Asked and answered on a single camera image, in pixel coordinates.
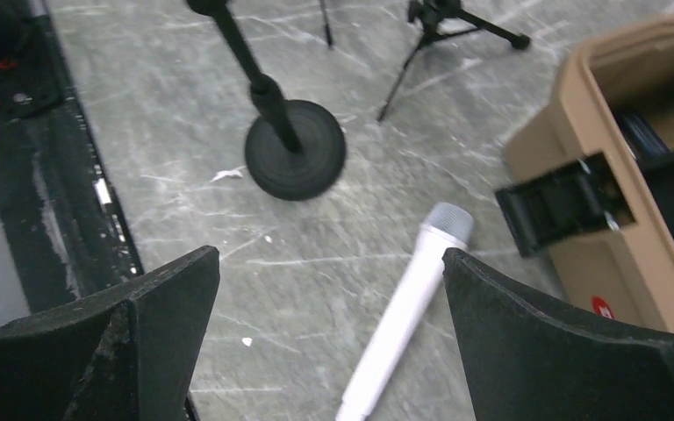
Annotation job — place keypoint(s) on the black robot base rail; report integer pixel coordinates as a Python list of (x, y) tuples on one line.
[(61, 222)]

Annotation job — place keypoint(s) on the white microphone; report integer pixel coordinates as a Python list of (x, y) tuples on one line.
[(446, 226)]

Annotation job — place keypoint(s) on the black round base mic stand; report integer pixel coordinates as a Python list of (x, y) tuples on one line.
[(295, 150)]

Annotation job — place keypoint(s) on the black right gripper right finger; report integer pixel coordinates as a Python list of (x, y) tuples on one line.
[(529, 356)]

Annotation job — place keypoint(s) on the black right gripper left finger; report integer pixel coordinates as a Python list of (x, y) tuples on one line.
[(125, 353)]

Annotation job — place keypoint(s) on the tan plastic toolbox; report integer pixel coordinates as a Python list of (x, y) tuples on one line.
[(578, 193)]

